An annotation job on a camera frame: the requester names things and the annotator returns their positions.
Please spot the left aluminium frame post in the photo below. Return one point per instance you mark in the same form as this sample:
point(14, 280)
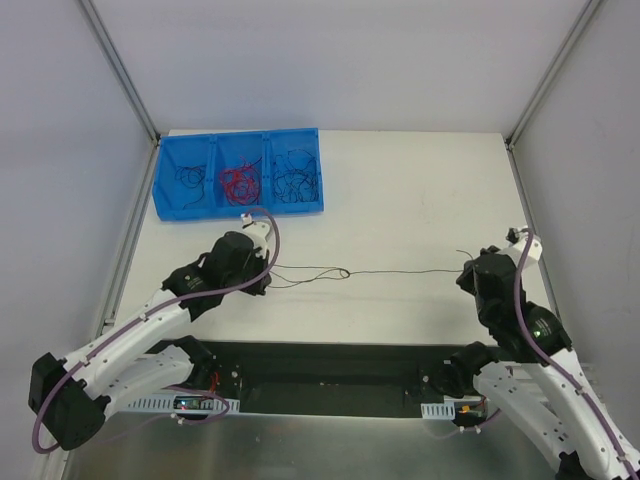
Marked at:
point(118, 68)

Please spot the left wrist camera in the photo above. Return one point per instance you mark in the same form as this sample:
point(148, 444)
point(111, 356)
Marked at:
point(258, 231)

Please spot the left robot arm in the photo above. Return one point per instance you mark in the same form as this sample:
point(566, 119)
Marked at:
point(72, 397)

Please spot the blue plastic divided bin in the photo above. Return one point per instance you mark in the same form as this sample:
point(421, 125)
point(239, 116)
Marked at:
point(221, 175)

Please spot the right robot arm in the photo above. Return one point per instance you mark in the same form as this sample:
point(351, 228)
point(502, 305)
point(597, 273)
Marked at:
point(570, 426)

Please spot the right aluminium frame post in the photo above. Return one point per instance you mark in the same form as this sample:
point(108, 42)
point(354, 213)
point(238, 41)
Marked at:
point(586, 16)

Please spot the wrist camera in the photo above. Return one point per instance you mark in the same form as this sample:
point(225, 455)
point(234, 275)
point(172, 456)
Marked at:
point(258, 231)
point(524, 247)

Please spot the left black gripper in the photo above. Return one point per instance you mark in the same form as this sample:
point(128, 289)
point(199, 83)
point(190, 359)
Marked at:
point(261, 278)

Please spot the aluminium frame post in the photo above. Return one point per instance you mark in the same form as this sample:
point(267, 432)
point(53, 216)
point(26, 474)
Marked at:
point(586, 16)
point(118, 68)

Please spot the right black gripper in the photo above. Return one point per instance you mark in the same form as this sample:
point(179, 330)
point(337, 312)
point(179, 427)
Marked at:
point(470, 275)

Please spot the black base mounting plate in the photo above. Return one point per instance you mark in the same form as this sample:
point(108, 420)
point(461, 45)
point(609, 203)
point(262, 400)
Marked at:
point(339, 380)

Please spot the left white cable duct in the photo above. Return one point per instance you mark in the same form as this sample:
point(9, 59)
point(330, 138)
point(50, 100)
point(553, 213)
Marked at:
point(177, 402)

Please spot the white cable duct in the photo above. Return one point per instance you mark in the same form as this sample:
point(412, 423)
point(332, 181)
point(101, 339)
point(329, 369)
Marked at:
point(438, 411)
point(177, 402)

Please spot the right white cable duct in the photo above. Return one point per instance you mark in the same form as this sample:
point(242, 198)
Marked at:
point(438, 411)

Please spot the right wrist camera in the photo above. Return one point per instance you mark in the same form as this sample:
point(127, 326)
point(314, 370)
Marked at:
point(524, 247)

